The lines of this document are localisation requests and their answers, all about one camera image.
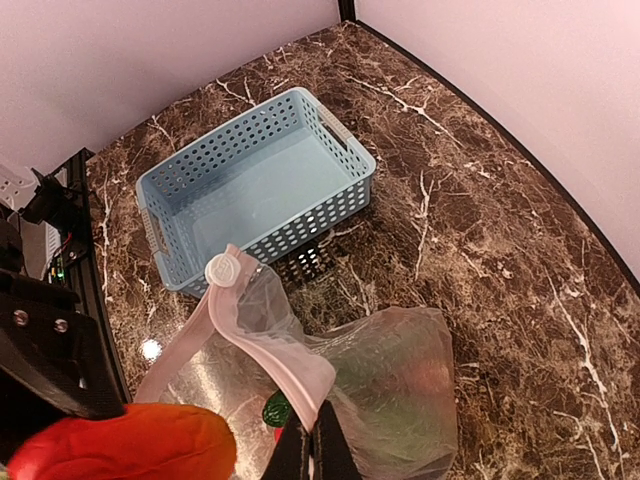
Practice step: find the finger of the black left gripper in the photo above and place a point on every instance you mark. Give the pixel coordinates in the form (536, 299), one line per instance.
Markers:
(54, 351)

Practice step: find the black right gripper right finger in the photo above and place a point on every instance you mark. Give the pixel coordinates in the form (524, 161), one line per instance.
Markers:
(332, 458)

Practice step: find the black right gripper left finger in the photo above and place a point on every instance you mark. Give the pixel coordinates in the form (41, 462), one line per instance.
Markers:
(291, 457)

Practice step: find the clear zip top bag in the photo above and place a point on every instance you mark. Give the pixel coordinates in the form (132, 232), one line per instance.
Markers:
(389, 376)

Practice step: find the orange red chili pepper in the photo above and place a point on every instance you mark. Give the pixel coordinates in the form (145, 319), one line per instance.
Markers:
(150, 441)

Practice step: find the blue perforated plastic basket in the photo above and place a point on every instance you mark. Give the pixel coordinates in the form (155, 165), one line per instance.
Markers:
(267, 181)

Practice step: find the black front rail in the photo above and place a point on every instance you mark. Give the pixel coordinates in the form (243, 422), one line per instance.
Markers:
(82, 267)

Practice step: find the black enclosure frame post left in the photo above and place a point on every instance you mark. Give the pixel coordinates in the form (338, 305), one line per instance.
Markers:
(347, 10)

